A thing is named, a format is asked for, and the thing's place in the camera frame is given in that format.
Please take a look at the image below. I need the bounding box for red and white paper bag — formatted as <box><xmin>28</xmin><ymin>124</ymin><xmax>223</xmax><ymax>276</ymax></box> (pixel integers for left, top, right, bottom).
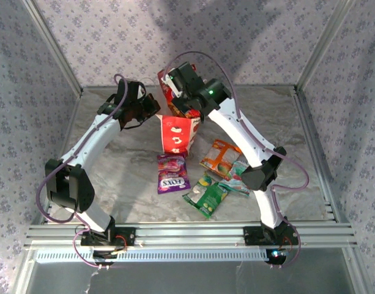
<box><xmin>155</xmin><ymin>112</ymin><xmax>202</xmax><ymax>159</ymax></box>

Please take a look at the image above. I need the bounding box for orange candy bag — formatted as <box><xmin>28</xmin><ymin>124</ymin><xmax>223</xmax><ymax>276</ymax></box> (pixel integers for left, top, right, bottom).
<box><xmin>199</xmin><ymin>139</ymin><xmax>243</xmax><ymax>178</ymax></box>

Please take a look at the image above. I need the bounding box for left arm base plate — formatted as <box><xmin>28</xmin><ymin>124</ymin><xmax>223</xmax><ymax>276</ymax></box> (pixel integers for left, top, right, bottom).
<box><xmin>80</xmin><ymin>227</ymin><xmax>136</xmax><ymax>247</ymax></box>

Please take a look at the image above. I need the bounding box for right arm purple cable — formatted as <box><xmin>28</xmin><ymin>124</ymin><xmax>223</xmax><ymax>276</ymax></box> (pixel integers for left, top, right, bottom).
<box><xmin>164</xmin><ymin>50</ymin><xmax>309</xmax><ymax>271</ymax></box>

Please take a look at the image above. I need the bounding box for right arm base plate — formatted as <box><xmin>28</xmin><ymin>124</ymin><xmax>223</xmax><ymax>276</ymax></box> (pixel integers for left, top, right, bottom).
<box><xmin>243</xmin><ymin>226</ymin><xmax>299</xmax><ymax>246</ymax></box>

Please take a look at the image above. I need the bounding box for black controller board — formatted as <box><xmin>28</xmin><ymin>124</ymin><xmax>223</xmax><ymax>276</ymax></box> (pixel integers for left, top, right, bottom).
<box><xmin>265</xmin><ymin>248</ymin><xmax>289</xmax><ymax>266</ymax></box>
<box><xmin>92</xmin><ymin>249</ymin><xmax>117</xmax><ymax>266</ymax></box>

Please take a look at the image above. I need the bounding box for teal mint cherry candy bag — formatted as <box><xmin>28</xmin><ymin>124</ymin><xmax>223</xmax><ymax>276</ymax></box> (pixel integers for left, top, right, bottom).
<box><xmin>218</xmin><ymin>160</ymin><xmax>252</xmax><ymax>197</ymax></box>

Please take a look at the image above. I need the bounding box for red snack bag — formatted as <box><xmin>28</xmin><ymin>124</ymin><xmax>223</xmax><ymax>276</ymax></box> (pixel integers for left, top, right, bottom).
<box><xmin>157</xmin><ymin>69</ymin><xmax>203</xmax><ymax>119</ymax></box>

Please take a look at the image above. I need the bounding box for white slotted cable duct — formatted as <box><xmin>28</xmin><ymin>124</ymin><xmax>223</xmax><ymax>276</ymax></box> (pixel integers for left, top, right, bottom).
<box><xmin>35</xmin><ymin>247</ymin><xmax>275</xmax><ymax>263</ymax></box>

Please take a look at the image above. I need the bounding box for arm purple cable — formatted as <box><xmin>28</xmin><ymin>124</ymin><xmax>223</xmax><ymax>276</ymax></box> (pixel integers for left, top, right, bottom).
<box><xmin>164</xmin><ymin>50</ymin><xmax>309</xmax><ymax>271</ymax></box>
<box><xmin>36</xmin><ymin>73</ymin><xmax>130</xmax><ymax>271</ymax></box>

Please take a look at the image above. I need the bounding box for green candy bag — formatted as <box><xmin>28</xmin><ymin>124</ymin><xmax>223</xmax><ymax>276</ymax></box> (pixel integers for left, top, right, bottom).
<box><xmin>182</xmin><ymin>171</ymin><xmax>231</xmax><ymax>220</ymax></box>

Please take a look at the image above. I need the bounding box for aluminium frame side rail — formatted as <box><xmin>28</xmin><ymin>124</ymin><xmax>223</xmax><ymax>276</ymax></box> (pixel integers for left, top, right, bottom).
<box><xmin>34</xmin><ymin>91</ymin><xmax>84</xmax><ymax>226</ymax></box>
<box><xmin>294</xmin><ymin>88</ymin><xmax>350</xmax><ymax>223</ymax></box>

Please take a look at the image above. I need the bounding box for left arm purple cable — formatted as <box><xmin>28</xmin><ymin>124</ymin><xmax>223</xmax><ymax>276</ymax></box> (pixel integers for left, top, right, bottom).
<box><xmin>36</xmin><ymin>73</ymin><xmax>130</xmax><ymax>271</ymax></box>

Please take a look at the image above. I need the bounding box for aluminium mounting rail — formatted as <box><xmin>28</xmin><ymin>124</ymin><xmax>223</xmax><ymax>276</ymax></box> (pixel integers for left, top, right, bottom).
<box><xmin>24</xmin><ymin>222</ymin><xmax>358</xmax><ymax>249</ymax></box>

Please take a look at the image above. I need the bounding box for purple candy bag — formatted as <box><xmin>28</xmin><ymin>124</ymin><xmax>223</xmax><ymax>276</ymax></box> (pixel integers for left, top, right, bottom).
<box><xmin>157</xmin><ymin>153</ymin><xmax>191</xmax><ymax>195</ymax></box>

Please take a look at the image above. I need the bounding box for aluminium frame post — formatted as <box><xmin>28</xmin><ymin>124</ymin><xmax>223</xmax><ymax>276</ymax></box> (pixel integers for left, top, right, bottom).
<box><xmin>295</xmin><ymin>0</ymin><xmax>355</xmax><ymax>90</ymax></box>
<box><xmin>21</xmin><ymin>0</ymin><xmax>84</xmax><ymax>95</ymax></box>

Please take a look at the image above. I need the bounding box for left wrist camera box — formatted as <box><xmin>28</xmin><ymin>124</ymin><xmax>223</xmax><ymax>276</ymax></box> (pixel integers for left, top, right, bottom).
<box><xmin>140</xmin><ymin>94</ymin><xmax>162</xmax><ymax>119</ymax></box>

